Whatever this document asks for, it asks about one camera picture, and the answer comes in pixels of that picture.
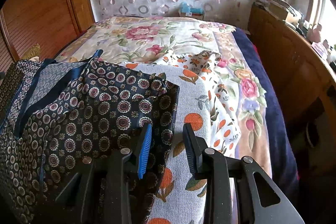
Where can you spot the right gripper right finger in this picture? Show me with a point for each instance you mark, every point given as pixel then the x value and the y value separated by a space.
pixel 236 186

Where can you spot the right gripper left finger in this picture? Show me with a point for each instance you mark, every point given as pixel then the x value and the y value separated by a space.
pixel 97 191

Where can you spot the navy patterned satin garment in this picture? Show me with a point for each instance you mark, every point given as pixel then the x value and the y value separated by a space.
pixel 55 114

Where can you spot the orange print bed sheet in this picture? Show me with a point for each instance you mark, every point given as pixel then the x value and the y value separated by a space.
pixel 209 105

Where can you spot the long wooden side cabinet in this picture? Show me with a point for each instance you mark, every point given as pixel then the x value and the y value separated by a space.
pixel 298 75

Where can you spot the floral quilt on bed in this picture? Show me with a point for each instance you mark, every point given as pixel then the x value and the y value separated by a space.
pixel 258 115

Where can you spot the blue tissue box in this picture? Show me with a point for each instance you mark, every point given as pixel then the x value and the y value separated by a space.
pixel 186 10

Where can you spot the olive gold patterned pillow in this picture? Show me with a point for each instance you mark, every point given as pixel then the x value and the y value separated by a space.
pixel 33 51

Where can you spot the pink figurine on cabinet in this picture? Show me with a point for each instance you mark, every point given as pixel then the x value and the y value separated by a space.
pixel 314 34

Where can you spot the stack of papers and boxes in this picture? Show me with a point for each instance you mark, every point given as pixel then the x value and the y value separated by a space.
pixel 281 10

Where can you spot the wooden louvered wardrobe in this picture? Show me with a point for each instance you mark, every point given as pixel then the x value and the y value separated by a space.
pixel 52 24

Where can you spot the window with wooden frame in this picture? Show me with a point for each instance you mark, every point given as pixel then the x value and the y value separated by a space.
pixel 322 12

